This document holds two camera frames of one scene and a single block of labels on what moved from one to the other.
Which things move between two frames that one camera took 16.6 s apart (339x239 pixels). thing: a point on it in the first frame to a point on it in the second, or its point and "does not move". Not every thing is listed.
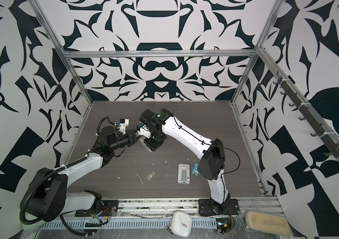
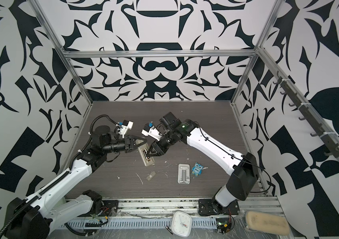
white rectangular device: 184,174 does not move
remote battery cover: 151,175 does not move
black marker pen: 169,230 does not move
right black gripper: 152,146 to 157,149
